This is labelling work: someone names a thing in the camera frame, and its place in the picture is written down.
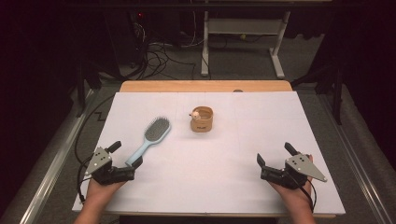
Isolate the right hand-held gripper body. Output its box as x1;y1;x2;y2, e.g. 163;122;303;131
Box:
260;153;329;190

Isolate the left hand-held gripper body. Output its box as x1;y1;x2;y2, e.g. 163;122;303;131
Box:
83;147;136;187

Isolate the light blue hairbrush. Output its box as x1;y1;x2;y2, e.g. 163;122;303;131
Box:
124;116;172;167

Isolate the person's right hand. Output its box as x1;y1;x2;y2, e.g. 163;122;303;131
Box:
268;154;316;207

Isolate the person's left hand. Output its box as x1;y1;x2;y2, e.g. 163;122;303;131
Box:
85;176;126;203

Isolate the white board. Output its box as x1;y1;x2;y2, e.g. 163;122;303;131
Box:
71;91;347;217

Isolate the black metal stand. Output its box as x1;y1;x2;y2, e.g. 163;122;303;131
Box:
290;61;346;126
74;58;103;119

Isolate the wooden cup with small figure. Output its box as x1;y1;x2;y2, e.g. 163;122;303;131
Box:
189;105;215;133

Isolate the wooden table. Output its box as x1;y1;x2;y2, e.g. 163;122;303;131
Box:
79;79;338;219

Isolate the dark equipment with red light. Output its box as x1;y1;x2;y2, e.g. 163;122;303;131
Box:
104;8;148;70

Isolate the white metal stand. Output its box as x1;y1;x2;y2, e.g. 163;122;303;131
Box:
200;10;286;80

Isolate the right hand-held gripper cable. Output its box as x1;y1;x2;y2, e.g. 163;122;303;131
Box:
288;170;318;214

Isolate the hand-held gripper cable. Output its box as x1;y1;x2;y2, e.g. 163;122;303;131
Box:
288;170;318;214
76;154;96;203

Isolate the left hand-held gripper cable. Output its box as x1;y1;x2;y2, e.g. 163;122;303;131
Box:
76;154;96;203

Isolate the long black floor cable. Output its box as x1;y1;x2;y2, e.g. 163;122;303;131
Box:
73;93;117;166

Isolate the aluminium floor rail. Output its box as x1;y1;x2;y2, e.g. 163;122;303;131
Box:
317;92;396;224
18;88;101;224

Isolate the bundle of black floor cables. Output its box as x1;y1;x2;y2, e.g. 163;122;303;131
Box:
130;12;198;81

